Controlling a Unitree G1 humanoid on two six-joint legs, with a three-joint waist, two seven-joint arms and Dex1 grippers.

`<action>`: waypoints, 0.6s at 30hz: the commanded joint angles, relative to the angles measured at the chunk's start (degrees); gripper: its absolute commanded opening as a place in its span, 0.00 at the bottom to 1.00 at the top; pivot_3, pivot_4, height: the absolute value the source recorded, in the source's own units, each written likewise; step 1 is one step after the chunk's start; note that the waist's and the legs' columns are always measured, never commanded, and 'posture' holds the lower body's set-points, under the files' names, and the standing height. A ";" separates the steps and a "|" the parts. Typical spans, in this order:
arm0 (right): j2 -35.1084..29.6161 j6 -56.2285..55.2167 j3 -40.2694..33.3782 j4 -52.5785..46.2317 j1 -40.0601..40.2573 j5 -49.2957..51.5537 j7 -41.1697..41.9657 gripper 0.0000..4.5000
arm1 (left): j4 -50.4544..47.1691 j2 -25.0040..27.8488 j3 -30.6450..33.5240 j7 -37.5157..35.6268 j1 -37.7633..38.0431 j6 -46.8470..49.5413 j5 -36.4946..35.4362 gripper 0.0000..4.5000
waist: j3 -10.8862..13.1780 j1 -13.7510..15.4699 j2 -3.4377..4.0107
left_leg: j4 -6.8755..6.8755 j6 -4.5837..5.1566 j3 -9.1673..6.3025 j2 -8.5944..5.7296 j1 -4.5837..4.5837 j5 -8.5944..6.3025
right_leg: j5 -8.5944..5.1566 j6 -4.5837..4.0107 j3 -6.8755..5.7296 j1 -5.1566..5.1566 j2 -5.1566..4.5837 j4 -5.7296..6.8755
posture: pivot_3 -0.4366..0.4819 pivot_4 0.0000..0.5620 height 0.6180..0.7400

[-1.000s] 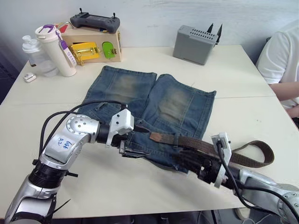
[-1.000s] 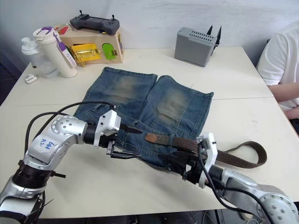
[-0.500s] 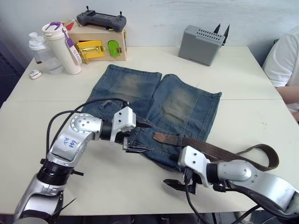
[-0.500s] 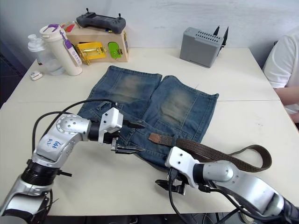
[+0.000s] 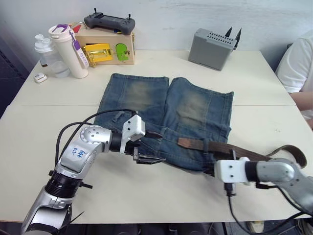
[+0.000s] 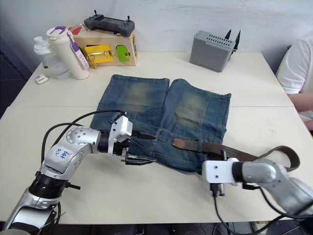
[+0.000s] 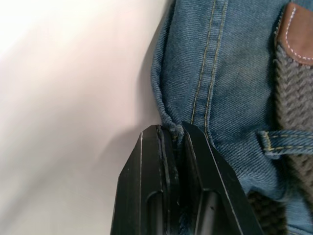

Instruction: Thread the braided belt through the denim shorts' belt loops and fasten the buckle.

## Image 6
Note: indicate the black pointed spare finger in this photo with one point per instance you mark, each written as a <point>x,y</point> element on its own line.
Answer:
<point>237,40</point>
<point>229,35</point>

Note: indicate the brown braided belt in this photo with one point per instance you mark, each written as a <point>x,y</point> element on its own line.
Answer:
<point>190,145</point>

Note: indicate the grey vented plastic box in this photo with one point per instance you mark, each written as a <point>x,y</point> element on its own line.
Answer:
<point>207,54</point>

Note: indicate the clear plastic bottle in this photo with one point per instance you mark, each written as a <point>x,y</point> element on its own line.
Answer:
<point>49,61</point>

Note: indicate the yellow latch panel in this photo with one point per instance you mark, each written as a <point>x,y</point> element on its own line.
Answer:
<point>97,55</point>

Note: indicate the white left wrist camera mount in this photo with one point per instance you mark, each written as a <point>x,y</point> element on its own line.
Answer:
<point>121,129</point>

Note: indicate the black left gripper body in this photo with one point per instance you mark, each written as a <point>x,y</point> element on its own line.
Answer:
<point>119,149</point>

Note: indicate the blue denim shorts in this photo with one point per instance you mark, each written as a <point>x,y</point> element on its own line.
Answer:
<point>137,98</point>

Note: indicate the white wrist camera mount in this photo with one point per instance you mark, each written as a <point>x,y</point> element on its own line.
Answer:
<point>220,171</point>
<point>121,129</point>

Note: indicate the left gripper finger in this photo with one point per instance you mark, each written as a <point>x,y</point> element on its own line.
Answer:
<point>139,161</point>
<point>144,135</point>

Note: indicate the person's bare forearm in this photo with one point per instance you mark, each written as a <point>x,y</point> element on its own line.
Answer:
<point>303,101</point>

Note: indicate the wooden latch box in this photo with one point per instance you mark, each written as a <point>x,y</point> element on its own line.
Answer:
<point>105,39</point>

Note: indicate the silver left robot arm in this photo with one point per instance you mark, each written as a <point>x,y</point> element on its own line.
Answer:
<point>80,139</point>

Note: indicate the green latch panel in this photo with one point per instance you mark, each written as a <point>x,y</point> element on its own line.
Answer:
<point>122,52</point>

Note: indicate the small white earbuds case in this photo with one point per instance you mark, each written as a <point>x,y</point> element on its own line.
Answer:
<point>41,78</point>

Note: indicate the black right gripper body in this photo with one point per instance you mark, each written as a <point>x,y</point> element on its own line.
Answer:
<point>221,189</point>

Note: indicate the person in white shirt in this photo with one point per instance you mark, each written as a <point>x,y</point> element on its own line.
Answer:
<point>298,63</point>

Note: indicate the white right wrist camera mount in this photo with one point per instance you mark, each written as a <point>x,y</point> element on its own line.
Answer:
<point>220,171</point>

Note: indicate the dark grey handheld controller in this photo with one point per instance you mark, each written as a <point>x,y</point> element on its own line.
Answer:
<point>110,24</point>

